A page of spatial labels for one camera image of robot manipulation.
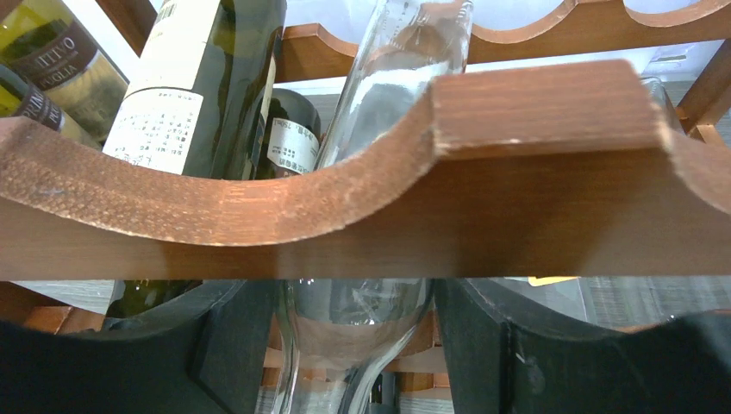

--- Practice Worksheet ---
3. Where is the brown wooden wine rack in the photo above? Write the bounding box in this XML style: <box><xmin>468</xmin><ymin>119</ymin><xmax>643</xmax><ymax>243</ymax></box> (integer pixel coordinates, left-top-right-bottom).
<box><xmin>0</xmin><ymin>0</ymin><xmax>731</xmax><ymax>414</ymax></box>

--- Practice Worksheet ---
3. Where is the dark wine bottle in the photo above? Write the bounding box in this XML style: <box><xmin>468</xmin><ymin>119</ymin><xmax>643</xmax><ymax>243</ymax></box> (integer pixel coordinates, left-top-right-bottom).
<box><xmin>1</xmin><ymin>64</ymin><xmax>102</xmax><ymax>150</ymax></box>
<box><xmin>1</xmin><ymin>0</ymin><xmax>128</xmax><ymax>142</ymax></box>
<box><xmin>256</xmin><ymin>88</ymin><xmax>321</xmax><ymax>179</ymax></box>
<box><xmin>103</xmin><ymin>0</ymin><xmax>286</xmax><ymax>180</ymax></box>

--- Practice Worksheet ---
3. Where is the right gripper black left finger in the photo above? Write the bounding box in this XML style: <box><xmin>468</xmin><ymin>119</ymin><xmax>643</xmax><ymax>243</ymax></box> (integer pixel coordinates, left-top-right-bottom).
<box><xmin>1</xmin><ymin>280</ymin><xmax>277</xmax><ymax>413</ymax></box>

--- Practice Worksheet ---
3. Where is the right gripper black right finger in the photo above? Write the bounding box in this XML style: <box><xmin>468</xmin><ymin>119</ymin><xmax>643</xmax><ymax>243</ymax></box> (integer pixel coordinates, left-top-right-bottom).
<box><xmin>434</xmin><ymin>279</ymin><xmax>730</xmax><ymax>413</ymax></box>

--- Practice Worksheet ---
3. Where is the clear square liquor bottle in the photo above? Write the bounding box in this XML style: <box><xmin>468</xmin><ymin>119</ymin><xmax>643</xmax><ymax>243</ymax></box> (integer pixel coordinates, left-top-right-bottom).
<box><xmin>640</xmin><ymin>77</ymin><xmax>684</xmax><ymax>135</ymax></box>

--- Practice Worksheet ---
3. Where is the dark wine bottle back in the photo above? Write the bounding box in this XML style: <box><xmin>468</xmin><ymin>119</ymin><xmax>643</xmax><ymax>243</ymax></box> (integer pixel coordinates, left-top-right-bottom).
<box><xmin>1</xmin><ymin>64</ymin><xmax>102</xmax><ymax>150</ymax></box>

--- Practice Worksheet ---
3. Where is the dark wine bottle front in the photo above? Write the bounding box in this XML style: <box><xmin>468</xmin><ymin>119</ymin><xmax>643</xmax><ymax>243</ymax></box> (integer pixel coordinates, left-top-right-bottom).
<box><xmin>256</xmin><ymin>88</ymin><xmax>321</xmax><ymax>179</ymax></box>

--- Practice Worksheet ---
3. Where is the brown bottle gold cap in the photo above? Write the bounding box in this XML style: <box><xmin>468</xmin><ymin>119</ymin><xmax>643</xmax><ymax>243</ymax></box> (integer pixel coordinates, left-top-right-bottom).
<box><xmin>103</xmin><ymin>279</ymin><xmax>202</xmax><ymax>330</ymax></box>

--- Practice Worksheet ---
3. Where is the tall slim clear bottle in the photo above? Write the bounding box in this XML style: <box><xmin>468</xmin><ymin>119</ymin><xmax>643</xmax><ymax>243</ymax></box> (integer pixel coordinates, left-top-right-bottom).
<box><xmin>272</xmin><ymin>1</ymin><xmax>473</xmax><ymax>413</ymax></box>

